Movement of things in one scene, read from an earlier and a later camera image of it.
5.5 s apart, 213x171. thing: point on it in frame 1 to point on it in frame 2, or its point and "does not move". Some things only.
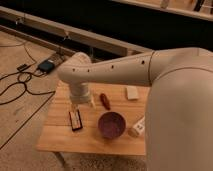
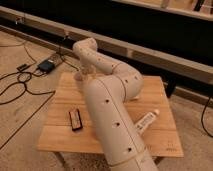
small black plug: [22, 67] does not move
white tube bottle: [137, 129] does not move
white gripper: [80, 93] to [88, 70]
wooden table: [114, 122] does not move
